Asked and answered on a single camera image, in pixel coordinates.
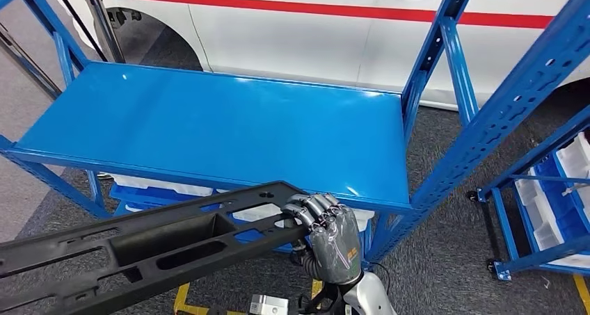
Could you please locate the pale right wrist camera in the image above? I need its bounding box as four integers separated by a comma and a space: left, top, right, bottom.
248, 294, 290, 315

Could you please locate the grey metal bar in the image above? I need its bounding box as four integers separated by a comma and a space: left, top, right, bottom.
0, 22, 62, 98

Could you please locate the chrome stanchion post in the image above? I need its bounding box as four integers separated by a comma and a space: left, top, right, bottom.
76, 0, 126, 64

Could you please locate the blue steel shelf rack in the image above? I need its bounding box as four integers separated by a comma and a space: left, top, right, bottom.
465, 105, 590, 282
0, 0, 590, 266

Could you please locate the yellow floor tape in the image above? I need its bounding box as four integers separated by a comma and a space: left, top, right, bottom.
573, 274, 590, 315
173, 280, 324, 315

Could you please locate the white car red stripe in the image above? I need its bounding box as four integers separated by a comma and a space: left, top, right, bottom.
55, 0, 590, 111

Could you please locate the long black plastic part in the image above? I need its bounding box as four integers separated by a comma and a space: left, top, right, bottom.
0, 180, 319, 315

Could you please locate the black barrier belt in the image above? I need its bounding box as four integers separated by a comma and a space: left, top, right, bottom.
48, 0, 108, 61

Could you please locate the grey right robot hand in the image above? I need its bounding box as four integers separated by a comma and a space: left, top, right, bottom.
281, 192, 365, 286

